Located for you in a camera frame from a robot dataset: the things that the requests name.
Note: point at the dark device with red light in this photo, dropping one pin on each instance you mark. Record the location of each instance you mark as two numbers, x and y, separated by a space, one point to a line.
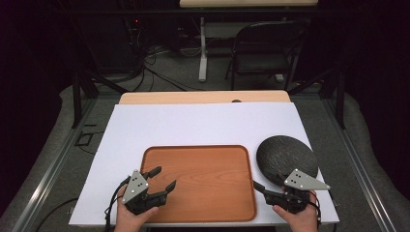
136 29

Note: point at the dark round textured plate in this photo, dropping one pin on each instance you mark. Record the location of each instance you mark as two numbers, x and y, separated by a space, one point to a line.
283 154

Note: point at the white table sheet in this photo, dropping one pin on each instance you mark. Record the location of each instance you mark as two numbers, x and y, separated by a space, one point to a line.
180 125

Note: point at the black metal frame stand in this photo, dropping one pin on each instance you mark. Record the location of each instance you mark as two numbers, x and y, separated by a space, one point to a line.
340 96
76 96

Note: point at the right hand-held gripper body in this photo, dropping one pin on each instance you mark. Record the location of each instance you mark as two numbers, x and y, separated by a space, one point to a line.
303 182

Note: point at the person's right hand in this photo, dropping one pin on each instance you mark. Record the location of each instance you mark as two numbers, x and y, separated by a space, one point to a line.
303 222

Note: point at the aluminium floor rail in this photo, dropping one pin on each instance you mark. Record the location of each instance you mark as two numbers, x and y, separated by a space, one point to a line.
357 161
54 164

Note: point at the person's left hand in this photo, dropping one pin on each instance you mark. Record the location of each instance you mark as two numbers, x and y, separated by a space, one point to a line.
127 220

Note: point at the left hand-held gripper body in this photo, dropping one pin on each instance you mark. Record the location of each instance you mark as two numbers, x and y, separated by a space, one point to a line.
135 187

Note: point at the black square floor bracket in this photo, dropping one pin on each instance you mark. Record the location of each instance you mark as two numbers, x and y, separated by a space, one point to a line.
84 139

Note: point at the white desk leg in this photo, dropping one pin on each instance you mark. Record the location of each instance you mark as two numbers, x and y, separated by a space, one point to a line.
203 58

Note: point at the brown wooden tray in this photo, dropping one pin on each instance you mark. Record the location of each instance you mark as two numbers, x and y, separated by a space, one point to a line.
203 180

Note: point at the dark round table grommet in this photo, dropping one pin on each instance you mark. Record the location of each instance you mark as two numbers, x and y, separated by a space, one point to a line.
236 101

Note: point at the black folding chair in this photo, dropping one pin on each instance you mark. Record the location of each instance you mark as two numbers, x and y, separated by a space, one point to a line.
264 48

